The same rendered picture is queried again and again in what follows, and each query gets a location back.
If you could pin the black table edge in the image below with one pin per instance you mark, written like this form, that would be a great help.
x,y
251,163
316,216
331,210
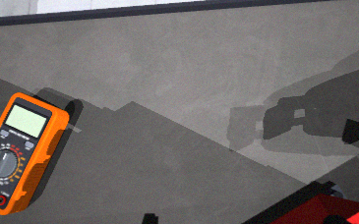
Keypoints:
x,y
142,10

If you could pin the orange digital multimeter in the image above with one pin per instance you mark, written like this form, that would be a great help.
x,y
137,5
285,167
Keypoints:
x,y
30,130

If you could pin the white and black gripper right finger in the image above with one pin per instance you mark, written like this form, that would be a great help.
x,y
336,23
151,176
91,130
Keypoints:
x,y
335,219

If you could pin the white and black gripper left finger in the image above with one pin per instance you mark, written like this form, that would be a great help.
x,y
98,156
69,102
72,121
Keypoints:
x,y
150,218

